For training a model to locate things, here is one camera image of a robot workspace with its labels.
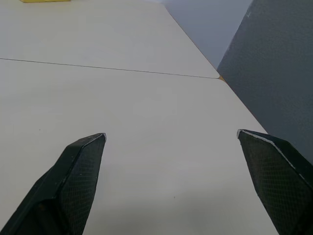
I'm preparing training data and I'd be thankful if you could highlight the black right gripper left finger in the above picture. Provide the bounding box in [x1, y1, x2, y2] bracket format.
[0, 133, 108, 235]

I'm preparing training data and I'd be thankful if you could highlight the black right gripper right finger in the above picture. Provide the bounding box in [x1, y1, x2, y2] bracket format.
[236, 129, 313, 235]

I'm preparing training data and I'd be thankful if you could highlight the dark grey partition panel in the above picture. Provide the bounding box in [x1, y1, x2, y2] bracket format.
[216, 0, 313, 165]

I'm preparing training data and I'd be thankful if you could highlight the yellow flat object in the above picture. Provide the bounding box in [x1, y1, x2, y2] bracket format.
[20, 0, 71, 3]

